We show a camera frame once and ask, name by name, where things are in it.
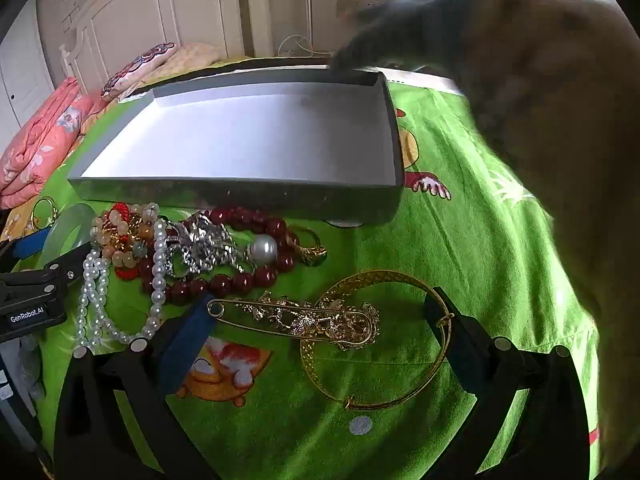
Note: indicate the white headboard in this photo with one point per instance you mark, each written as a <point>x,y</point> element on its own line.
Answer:
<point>150,10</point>

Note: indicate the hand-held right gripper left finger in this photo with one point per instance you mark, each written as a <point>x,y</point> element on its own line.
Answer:
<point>192,342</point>

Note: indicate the grey cardboard box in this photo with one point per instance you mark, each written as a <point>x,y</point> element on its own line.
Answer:
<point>240,130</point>

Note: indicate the cream textured pillow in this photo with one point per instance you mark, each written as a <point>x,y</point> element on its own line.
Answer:
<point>195,55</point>

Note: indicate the gold safety pin brooch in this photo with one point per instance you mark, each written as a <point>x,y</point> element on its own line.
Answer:
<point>345,327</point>

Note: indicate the gold bangle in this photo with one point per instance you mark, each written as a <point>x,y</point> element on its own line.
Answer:
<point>320,380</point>

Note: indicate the green printed blanket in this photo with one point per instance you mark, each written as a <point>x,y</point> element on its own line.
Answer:
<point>475,240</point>

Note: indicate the floral embroidered pillow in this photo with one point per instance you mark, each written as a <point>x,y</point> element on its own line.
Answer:
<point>140,67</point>

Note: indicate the beige wall socket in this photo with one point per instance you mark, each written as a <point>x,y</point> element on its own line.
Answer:
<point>350,6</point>

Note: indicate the pink floral quilt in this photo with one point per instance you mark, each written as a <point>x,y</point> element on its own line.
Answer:
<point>40,135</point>

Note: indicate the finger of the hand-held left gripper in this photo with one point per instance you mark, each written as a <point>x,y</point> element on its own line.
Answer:
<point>30,242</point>
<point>67,265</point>

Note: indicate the white wardrobe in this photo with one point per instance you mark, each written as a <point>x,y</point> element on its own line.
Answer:
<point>25,70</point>

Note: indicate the large pearl ornament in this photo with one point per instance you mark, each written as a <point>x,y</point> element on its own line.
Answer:
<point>263,250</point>

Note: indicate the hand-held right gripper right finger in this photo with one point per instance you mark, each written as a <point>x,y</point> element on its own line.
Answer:
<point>452,345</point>

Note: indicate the pale green jade bangle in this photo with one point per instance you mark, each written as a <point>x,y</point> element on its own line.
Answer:
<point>65,220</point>

